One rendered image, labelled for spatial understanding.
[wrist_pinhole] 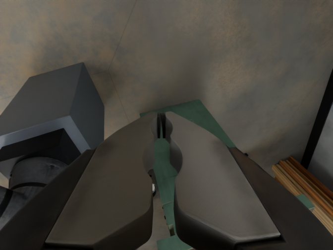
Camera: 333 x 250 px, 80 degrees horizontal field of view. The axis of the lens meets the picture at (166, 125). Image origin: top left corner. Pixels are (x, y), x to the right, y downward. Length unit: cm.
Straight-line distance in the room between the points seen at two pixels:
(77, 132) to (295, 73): 157
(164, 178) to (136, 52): 72
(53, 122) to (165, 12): 80
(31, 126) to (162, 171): 57
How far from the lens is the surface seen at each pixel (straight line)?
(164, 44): 125
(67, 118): 76
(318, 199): 233
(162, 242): 83
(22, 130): 82
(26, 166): 75
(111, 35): 120
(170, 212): 87
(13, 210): 64
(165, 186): 94
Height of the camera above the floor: 117
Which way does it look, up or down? 51 degrees down
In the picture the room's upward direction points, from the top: 157 degrees clockwise
